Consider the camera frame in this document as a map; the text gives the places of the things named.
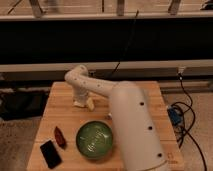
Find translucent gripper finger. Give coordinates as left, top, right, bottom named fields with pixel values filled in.
left=86, top=97, right=95, bottom=111

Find white sponge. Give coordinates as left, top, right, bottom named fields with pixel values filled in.
left=73, top=100, right=86, bottom=108

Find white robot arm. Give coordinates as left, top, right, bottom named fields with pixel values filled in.
left=64, top=65, right=171, bottom=171

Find green ceramic bowl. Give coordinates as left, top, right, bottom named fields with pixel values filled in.
left=76, top=121, right=113, bottom=160

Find white tube with cap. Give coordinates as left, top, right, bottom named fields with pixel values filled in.
left=106, top=114, right=112, bottom=120

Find dark red toy boat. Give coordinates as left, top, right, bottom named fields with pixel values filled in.
left=54, top=127, right=66, bottom=147

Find black smartphone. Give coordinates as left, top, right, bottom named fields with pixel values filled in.
left=40, top=140, right=62, bottom=169

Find blue power adapter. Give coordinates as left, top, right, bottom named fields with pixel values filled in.
left=167, top=107, right=182, bottom=126

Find black floor cables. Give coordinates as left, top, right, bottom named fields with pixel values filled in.
left=169, top=73, right=208, bottom=171

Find black hanging cable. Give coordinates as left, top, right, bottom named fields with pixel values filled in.
left=109, top=9, right=140, bottom=78

